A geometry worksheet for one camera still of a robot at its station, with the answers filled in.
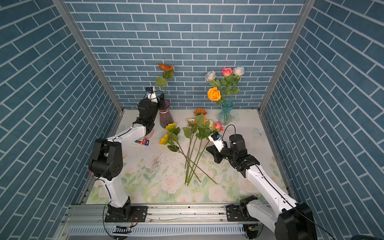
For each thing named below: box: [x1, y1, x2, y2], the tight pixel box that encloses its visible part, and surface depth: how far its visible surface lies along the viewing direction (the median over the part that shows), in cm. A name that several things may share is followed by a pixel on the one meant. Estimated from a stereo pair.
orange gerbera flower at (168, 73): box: [156, 63, 175, 99], surface depth 91 cm
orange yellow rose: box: [207, 87, 221, 101], surface depth 83 cm
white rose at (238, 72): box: [233, 66, 245, 95], surface depth 96 cm
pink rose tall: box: [221, 67, 235, 97], surface depth 98 cm
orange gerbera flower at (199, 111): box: [193, 108, 208, 116], surface depth 110 cm
